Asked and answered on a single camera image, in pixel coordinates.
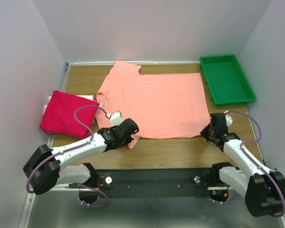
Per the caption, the salmon pink t-shirt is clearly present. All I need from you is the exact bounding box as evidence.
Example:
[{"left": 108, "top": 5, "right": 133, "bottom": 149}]
[{"left": 96, "top": 61, "right": 210, "bottom": 149}]

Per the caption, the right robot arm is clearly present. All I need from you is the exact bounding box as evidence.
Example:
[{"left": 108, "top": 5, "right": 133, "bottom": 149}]
[{"left": 200, "top": 111, "right": 285, "bottom": 218}]

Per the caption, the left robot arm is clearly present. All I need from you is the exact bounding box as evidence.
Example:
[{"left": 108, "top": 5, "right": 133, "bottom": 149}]
[{"left": 23, "top": 118, "right": 139, "bottom": 195}]

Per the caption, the green plastic tray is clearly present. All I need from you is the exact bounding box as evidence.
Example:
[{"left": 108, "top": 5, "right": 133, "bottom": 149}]
[{"left": 199, "top": 55, "right": 256, "bottom": 107}]

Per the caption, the folded red t-shirt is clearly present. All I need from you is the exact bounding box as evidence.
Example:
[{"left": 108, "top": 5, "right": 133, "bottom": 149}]
[{"left": 40, "top": 90, "right": 99, "bottom": 139}]

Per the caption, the folded white t-shirt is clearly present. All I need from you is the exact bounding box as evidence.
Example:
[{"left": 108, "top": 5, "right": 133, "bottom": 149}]
[{"left": 43, "top": 93, "right": 94, "bottom": 114}]

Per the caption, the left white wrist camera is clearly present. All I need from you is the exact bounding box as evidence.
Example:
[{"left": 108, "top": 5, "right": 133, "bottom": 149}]
[{"left": 105, "top": 111, "right": 123, "bottom": 126}]

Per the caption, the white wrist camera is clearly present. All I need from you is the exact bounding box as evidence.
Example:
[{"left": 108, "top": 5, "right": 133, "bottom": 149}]
[
  {"left": 105, "top": 111, "right": 123, "bottom": 126},
  {"left": 224, "top": 110, "right": 233, "bottom": 127}
]

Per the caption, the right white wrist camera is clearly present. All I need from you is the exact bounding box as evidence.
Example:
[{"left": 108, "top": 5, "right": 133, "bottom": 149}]
[{"left": 224, "top": 110, "right": 233, "bottom": 127}]

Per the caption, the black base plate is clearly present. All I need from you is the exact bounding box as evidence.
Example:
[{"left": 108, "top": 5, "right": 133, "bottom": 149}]
[{"left": 69, "top": 168, "right": 228, "bottom": 203}]

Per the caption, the aluminium frame rail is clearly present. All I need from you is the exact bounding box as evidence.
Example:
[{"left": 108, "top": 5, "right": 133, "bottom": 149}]
[{"left": 18, "top": 63, "right": 71, "bottom": 228}]

